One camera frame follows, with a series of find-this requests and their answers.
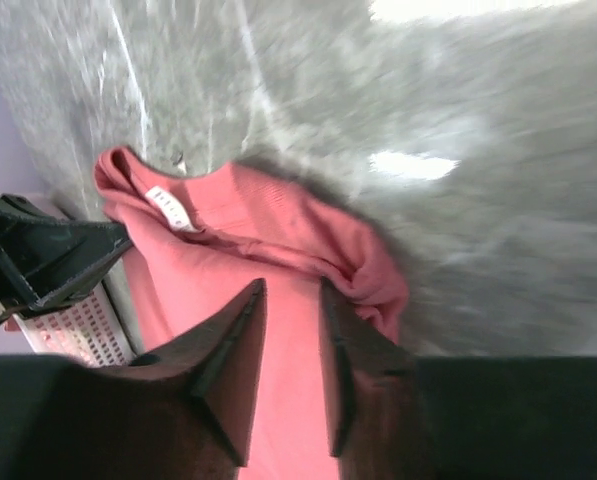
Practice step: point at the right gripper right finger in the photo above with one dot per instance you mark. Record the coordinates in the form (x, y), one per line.
(393, 415)

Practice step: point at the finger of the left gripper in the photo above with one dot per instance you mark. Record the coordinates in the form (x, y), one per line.
(54, 263)

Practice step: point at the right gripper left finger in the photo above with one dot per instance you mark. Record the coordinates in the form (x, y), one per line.
(184, 410)

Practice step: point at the dark red t-shirt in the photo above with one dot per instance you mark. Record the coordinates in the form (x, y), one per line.
(198, 242)

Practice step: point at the salmon pink t-shirt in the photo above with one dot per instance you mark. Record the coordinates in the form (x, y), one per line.
(11, 325)

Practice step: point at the white plastic basket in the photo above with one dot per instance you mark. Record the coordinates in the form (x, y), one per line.
(88, 331)

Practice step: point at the folded white t-shirt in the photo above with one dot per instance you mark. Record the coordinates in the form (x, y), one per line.
(405, 11)

